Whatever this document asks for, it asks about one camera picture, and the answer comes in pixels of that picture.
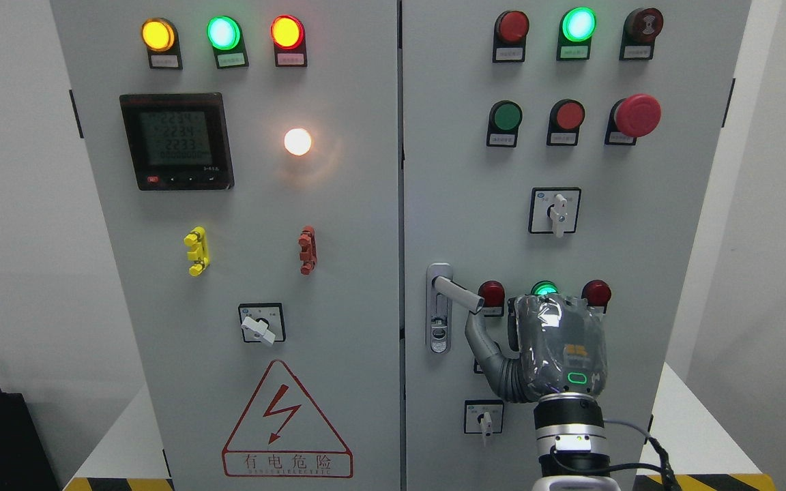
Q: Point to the green button second row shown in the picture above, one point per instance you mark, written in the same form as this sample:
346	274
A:
505	118

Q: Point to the green lit light third row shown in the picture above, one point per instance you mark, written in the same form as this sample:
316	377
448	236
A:
544	287

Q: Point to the red button top row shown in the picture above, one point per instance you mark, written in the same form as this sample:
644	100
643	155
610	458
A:
509	37

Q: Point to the dark red light third row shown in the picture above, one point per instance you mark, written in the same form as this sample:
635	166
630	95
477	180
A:
597	294
494	298

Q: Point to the grey electrical cabinet right door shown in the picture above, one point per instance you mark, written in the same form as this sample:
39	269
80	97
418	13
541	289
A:
468	205

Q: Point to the white glowing indicator light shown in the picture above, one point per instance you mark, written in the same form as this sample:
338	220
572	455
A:
298	141

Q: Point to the dark red light right third row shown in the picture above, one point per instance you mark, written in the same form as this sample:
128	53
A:
597	294

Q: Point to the silver door handle lock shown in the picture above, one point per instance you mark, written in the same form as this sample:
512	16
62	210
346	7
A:
440	294

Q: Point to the red button second row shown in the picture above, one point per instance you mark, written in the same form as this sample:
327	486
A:
565	119

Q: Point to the grey electrical cabinet left door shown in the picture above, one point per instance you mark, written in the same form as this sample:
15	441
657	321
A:
342	321

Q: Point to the black digital power meter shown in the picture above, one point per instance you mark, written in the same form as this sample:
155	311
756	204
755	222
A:
178	141

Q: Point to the green lit light top right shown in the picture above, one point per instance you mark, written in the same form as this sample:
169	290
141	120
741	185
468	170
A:
576	29

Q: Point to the yellow indicator light top left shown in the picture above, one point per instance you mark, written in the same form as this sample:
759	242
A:
161	40

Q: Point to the red-orange indicator light top left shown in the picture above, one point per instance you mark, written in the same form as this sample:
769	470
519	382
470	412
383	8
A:
289	39

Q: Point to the red electrical hazard warning sticker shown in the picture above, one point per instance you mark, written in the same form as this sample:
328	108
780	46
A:
283	433

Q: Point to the lower white selector switch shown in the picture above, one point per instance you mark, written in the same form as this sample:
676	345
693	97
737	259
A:
483	417

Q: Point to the left door white selector switch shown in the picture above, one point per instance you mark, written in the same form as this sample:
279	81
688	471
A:
262	323

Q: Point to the upper right white selector switch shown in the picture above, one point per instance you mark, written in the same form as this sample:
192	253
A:
554	211

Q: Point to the red terminal clip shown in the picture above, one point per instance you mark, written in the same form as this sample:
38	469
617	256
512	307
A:
308	250

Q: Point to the yellow terminal clip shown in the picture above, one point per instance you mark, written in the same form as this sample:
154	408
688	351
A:
198	252

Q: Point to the green indicator light top left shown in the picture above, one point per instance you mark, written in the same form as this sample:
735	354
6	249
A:
227	42

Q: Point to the black box at left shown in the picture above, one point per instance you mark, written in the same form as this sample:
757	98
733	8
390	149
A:
24	464

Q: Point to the red emergency stop mushroom button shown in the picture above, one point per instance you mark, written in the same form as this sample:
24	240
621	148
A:
631	118

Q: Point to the dark red buzzer top right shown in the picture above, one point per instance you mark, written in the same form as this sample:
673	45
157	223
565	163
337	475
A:
639	33

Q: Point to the grey electrical cabinet door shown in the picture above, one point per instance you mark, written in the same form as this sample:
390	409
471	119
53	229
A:
342	321
468	205

